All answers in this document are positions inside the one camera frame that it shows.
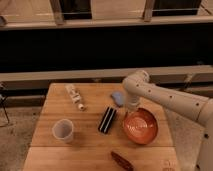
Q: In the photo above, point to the blue sponge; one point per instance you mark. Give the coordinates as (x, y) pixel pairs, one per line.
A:
(118, 98)

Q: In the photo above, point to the clear plastic cup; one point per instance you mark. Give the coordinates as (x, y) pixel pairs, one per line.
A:
(63, 130)

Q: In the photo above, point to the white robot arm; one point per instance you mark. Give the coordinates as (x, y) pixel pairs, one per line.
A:
(194, 107)

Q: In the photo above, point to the white tube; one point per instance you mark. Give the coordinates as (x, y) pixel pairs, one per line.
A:
(75, 96)

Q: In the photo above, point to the black striped box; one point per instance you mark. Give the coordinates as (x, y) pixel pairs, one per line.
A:
(107, 120)

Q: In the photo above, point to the orange ceramic bowl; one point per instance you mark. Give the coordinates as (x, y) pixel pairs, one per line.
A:
(140, 126)

